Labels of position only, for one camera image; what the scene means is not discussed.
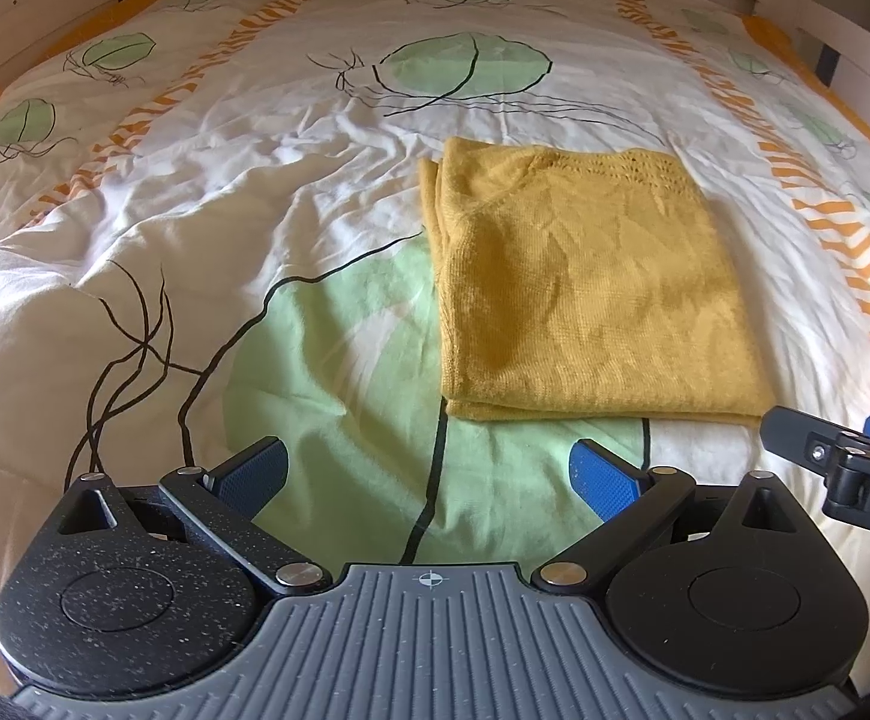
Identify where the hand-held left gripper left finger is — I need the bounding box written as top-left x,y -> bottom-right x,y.
51,436 -> 332,590

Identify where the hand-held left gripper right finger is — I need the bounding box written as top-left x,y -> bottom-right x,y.
531,440 -> 812,589

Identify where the mustard yellow knit sweater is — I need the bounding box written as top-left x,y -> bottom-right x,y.
417,136 -> 776,427

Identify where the white leaf-print duvet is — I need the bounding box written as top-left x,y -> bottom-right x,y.
0,0 -> 870,700

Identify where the white slatted bed frame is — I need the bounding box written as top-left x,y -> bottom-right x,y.
0,0 -> 870,137

